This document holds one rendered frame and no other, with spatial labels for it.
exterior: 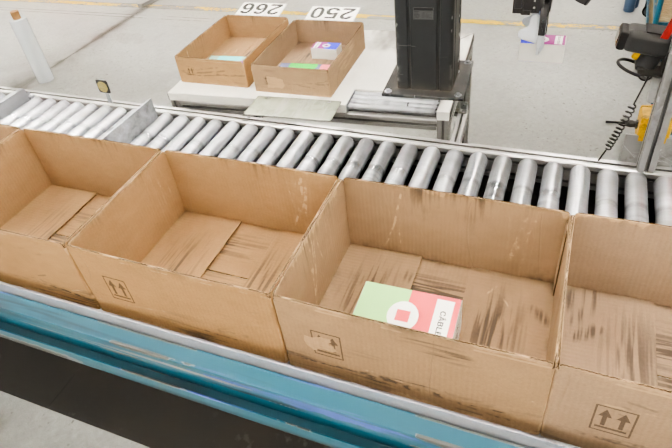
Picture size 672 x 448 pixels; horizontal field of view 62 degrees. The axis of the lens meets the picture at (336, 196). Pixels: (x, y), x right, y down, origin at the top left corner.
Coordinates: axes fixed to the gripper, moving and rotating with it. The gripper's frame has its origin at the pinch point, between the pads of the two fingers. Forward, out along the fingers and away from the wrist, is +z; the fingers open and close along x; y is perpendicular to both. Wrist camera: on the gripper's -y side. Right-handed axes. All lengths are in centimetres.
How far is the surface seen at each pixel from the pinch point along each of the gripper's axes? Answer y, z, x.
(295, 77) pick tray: 76, 23, -15
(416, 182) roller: 25.4, 29.9, 21.5
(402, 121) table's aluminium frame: 39, 34, -13
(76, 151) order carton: 93, 4, 60
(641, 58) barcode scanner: -21.8, 3.0, -1.8
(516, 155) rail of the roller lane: 2.7, 30.6, 3.3
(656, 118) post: -27.3, 15.1, 3.7
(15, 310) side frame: 81, 13, 95
